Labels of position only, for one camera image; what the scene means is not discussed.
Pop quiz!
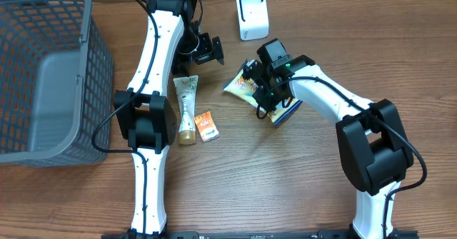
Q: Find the yellow white snack bag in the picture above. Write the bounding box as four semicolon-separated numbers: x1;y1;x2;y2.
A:
223;59;302;126

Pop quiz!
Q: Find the white gold cosmetic tube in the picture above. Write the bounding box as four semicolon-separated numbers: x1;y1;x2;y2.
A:
174;75;199;145

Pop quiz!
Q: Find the small orange white packet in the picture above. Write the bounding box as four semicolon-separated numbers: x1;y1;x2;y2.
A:
194;111;220;142

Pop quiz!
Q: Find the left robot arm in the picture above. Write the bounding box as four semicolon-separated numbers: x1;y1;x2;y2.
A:
114;0;224;238

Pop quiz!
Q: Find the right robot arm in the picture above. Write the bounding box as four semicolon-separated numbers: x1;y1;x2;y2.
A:
241;39;418;238

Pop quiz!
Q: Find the white barcode scanner stand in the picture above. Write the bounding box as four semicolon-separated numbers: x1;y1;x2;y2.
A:
236;0;269;41

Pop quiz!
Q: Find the grey plastic shopping basket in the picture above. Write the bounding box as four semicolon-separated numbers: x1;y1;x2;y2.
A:
1;0;114;166

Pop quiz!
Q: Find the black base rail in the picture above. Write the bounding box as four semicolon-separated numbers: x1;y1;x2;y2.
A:
101;229;419;239

